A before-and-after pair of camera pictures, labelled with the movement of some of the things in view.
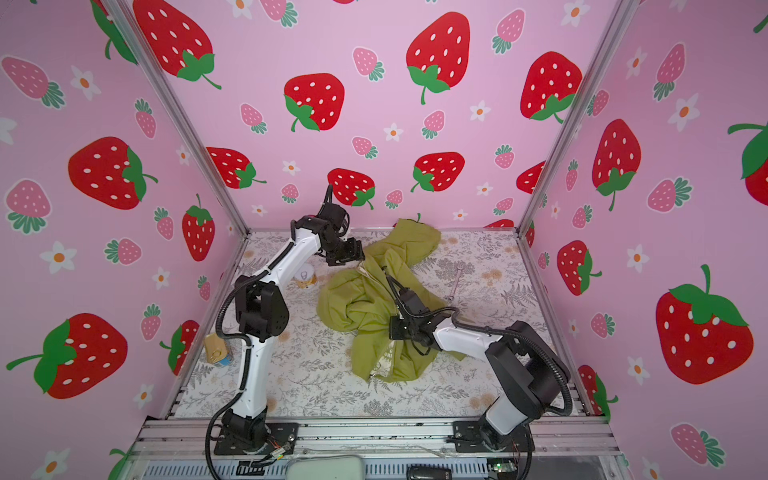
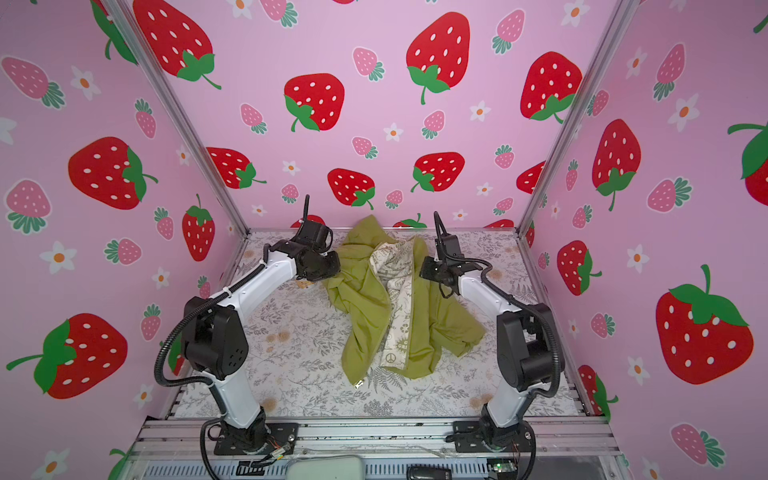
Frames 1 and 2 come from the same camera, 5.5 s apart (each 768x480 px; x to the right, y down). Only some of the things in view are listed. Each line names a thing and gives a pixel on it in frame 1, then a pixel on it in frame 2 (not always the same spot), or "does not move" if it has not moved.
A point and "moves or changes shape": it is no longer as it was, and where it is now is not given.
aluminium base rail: x=553 y=435 does not move
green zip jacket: x=361 y=301 moves or changes shape
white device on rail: x=326 y=468 does not move
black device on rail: x=418 y=472 does not move
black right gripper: x=393 y=319 → x=425 y=271
